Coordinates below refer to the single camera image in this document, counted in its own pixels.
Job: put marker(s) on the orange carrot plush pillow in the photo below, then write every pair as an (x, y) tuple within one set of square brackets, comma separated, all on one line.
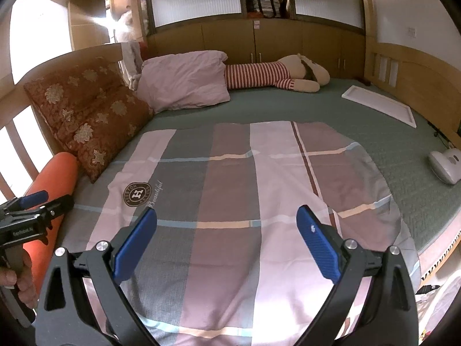
[(54, 176)]

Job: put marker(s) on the white flat board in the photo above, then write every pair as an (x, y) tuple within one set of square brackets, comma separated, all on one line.
[(378, 104)]

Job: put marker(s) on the wooden bed frame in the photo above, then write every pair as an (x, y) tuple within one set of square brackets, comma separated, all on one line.
[(414, 68)]

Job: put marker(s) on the brown floral cushion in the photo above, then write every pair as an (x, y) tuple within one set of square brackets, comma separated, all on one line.
[(90, 115)]

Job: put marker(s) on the person's left hand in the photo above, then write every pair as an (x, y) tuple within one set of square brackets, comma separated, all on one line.
[(28, 281)]

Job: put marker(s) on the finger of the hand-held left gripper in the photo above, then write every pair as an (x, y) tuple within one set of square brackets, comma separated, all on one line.
[(34, 197), (59, 203)]

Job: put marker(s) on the white hanging cloth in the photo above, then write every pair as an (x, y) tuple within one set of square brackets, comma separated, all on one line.
[(131, 65)]

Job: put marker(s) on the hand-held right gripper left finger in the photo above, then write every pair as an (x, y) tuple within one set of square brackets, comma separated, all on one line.
[(138, 238)]

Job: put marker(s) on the white wall switch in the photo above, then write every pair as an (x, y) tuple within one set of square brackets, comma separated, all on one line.
[(412, 31)]

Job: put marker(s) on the large translucent plastic bag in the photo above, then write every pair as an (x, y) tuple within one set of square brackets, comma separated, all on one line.
[(443, 306)]

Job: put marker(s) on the striped plush doll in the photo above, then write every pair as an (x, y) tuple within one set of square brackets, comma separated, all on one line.
[(259, 74)]

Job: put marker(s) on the pale plush toy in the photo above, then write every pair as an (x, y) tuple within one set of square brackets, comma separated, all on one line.
[(128, 25)]

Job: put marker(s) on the plaid pink grey blanket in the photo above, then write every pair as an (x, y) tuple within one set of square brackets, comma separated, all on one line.
[(234, 187)]

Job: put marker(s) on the green quilted mattress cover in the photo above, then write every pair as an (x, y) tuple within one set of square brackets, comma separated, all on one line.
[(378, 133)]

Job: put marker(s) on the white handheld appliance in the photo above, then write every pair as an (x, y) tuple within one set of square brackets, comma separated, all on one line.
[(446, 167)]

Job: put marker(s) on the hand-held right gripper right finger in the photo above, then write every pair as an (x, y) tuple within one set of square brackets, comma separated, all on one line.
[(318, 241)]

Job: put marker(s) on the pink pillow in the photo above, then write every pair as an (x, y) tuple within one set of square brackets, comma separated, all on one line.
[(183, 79)]

